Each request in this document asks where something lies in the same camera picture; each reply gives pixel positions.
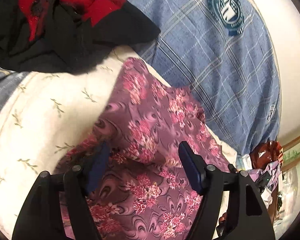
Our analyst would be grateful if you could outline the blue plaid quilt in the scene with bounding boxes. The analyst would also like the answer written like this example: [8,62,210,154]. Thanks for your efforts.
[128,0,280,154]

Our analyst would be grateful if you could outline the dark red plastic bag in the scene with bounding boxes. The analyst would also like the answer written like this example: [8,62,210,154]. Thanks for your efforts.
[250,141,283,170]

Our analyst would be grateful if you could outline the black and red garment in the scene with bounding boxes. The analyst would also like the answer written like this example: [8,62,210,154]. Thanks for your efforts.
[0,0,160,74]

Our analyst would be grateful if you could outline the cream leaf-print blanket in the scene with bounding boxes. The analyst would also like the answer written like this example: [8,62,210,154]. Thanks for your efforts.
[0,45,241,240]

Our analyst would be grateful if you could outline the lilac printed cloth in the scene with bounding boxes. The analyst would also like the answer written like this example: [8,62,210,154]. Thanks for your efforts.
[248,161,281,194]

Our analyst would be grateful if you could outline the small white-blue box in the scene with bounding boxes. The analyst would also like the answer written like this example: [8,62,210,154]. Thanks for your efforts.
[236,154,253,171]

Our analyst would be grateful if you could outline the purple floral shirt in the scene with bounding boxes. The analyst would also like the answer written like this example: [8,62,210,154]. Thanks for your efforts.
[57,57,228,239]

